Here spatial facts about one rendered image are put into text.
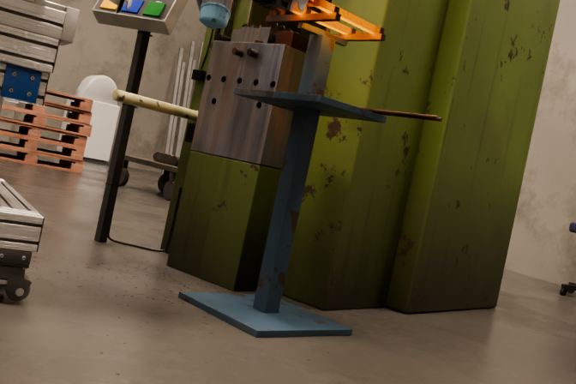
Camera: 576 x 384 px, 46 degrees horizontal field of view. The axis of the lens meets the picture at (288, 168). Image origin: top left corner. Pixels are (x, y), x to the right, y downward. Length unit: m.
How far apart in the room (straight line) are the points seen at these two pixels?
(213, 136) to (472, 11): 1.16
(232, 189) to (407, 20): 0.92
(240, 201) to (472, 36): 1.17
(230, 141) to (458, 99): 0.95
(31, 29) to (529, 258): 5.14
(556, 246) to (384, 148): 3.73
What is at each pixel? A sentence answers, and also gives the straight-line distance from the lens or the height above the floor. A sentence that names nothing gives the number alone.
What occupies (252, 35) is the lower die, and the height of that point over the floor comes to 0.96.
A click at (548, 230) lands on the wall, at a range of 6.23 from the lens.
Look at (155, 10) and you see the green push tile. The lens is 2.90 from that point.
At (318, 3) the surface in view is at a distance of 1.98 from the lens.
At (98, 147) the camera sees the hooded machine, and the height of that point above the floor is 0.24.
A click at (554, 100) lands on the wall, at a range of 6.46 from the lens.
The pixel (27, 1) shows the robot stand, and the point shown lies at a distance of 1.91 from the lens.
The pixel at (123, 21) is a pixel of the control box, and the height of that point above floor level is 0.94.
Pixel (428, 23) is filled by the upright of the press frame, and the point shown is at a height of 1.15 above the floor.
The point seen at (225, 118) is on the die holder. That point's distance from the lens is 2.60.
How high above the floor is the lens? 0.47
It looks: level
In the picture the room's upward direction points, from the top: 12 degrees clockwise
